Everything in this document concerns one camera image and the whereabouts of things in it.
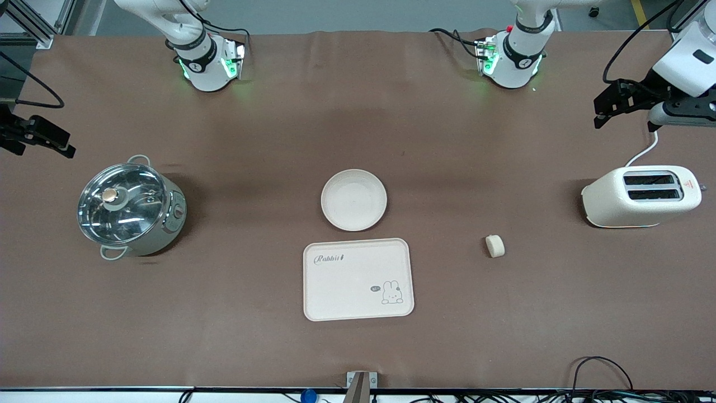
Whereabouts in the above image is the cream round plate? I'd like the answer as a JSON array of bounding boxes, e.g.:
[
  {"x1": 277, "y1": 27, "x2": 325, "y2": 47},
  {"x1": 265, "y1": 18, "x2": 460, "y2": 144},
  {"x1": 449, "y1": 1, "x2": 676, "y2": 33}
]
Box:
[{"x1": 321, "y1": 169, "x2": 388, "y2": 232}]

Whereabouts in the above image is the cream rabbit print tray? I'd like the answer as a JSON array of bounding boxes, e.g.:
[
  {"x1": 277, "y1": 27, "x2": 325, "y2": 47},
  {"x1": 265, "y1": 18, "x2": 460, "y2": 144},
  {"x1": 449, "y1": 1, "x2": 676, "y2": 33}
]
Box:
[{"x1": 303, "y1": 238, "x2": 415, "y2": 322}]

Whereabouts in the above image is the glass pot lid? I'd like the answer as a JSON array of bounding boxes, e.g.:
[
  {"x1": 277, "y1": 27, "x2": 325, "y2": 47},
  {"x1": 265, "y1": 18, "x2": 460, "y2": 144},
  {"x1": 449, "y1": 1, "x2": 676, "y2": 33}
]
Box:
[{"x1": 77, "y1": 162, "x2": 168, "y2": 246}]

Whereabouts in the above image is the cream two-slot toaster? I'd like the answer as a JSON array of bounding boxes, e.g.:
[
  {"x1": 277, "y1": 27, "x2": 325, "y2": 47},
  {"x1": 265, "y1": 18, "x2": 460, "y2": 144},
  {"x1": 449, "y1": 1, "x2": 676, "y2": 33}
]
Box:
[{"x1": 581, "y1": 165, "x2": 703, "y2": 228}]

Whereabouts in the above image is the steel pot with glass lid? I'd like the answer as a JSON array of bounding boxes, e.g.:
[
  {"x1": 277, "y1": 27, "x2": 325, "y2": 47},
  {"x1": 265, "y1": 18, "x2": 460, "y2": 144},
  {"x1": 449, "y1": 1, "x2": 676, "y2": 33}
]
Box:
[{"x1": 78, "y1": 154, "x2": 188, "y2": 261}]

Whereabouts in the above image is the brown table mat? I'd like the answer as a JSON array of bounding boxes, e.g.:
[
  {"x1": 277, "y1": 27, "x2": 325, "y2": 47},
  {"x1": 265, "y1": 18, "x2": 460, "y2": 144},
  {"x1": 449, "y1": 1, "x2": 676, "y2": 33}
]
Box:
[{"x1": 0, "y1": 28, "x2": 716, "y2": 391}]

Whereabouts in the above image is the white toaster power cable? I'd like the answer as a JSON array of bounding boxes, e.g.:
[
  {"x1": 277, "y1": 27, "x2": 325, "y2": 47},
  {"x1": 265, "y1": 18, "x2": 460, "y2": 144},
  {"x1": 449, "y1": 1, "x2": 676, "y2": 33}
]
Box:
[{"x1": 624, "y1": 129, "x2": 660, "y2": 168}]

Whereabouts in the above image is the aluminium frame profile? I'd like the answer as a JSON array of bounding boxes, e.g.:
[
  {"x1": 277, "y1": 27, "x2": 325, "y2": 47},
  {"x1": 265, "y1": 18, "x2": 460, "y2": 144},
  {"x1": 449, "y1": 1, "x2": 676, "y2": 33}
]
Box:
[{"x1": 0, "y1": 0, "x2": 77, "y2": 50}]

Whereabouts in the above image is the black arm base cable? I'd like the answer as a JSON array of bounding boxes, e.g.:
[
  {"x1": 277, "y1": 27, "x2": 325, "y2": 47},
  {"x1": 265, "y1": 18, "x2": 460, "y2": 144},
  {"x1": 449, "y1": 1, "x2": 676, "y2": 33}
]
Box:
[
  {"x1": 193, "y1": 0, "x2": 251, "y2": 46},
  {"x1": 429, "y1": 27, "x2": 484, "y2": 60}
]

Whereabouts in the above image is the black looped cable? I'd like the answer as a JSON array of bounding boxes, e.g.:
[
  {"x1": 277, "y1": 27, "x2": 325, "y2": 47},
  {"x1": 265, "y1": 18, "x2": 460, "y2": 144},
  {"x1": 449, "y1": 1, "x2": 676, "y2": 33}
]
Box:
[{"x1": 569, "y1": 356, "x2": 636, "y2": 393}]

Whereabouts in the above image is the grey metal camera bracket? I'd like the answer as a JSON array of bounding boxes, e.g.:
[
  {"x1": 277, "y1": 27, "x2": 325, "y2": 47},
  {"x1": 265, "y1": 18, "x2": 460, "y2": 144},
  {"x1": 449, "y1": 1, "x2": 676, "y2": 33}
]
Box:
[{"x1": 346, "y1": 371, "x2": 378, "y2": 403}]

